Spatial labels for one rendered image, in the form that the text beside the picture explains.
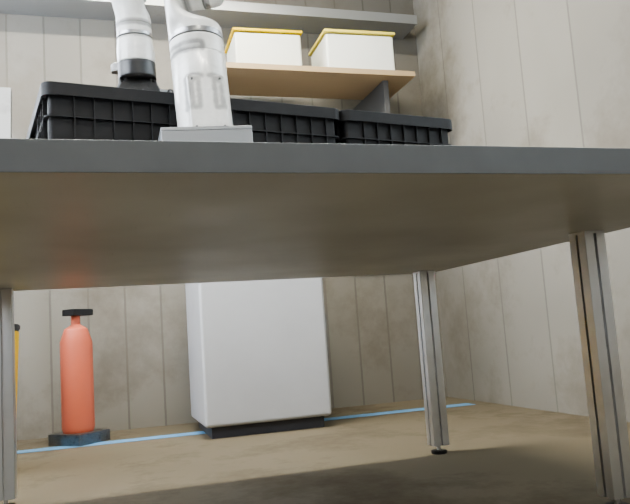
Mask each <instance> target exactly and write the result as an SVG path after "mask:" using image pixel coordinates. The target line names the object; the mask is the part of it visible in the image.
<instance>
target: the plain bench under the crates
mask: <svg viewBox="0 0 630 504"><path fill-rule="evenodd" d="M626 228H630V148H580V147H518V146H455V145H393V144H330V143H267V142H205V141H142V140H80V139H17V138H0V501H3V504H16V503H8V500H13V499H16V497H17V440H16V383H15V326H14V291H25V290H48V289H71V288H94V287H117V286H140V285H163V284H186V283H209V282H232V281H254V280H277V279H300V278H323V277H346V276H369V275H392V274H413V279H414V291H415V303H416V314H417V326H418V338H419V350H420V362H421V373H422V385H423V397H424V409H425V421H426V433H427V444H428V445H430V446H434V447H437V449H432V450H431V453H432V454H436V455H440V454H446V453H447V450H446V449H441V445H443V446H445V445H450V444H449V433H448V421H447V410H446V399H445V387H444V376H443V365H442V353H441V342H440V331H439V319H438V308H437V297H436V285H435V274H434V272H438V271H443V270H447V269H451V268H456V267H460V266H465V265H469V264H473V263H478V262H482V261H486V260H491V259H495V258H499V257H504V256H508V255H513V254H517V253H521V252H526V251H530V250H534V249H539V248H543V247H547V246H552V245H556V244H561V243H565V242H570V251H571V260H572V269H573V278H574V287H575V296H576V305H577V314H578V323H579V332H580V341H581V350H582V359H583V368H584V376H585V385H586V394H587V403H588V412H589V421H590V430H591V439H592V448H593V457H594V466H595V475H596V484H597V493H598V495H599V496H602V497H607V498H609V499H612V500H614V501H610V502H606V503H605V504H629V503H627V502H623V501H620V499H624V498H630V446H629V438H628V429H627V421H626V412H625V404H624V395H623V387H622V378H621V370H620V361H619V353H618V344H617V336H616V327H615V319H614V310H613V302H612V293H611V285H610V276H609V268H608V259H607V251H606V242H605V234H604V233H609V232H613V231H617V230H622V229H626Z"/></svg>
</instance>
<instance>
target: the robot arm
mask: <svg viewBox="0 0 630 504"><path fill-rule="evenodd" d="M146 1H147V0H111V2H112V6H113V9H114V13H115V17H116V35H117V46H116V55H117V62H114V63H112V64H111V74H116V75H118V85H117V87H120V88H130V89H141V90H151V91H162V92H172V93H173V90H172V89H168V90H164V89H160V88H159V86H158V84H157V78H156V64H155V51H154V46H153V40H152V27H151V19H150V15H149V13H148V11H147V9H146V7H145V2H146ZM223 2H224V0H164V6H165V12H166V21H167V30H168V39H169V49H170V59H171V69H172V79H173V89H174V99H175V108H176V118H177V127H197V126H233V120H232V112H231V104H230V95H229V86H228V78H227V69H226V61H225V51H224V43H223V34H222V30H221V27H220V26H219V24H218V23H217V22H215V21H214V20H212V19H210V18H207V17H203V16H199V15H195V14H192V13H189V12H190V11H198V10H205V9H213V8H216V7H219V6H221V5H222V4H223Z"/></svg>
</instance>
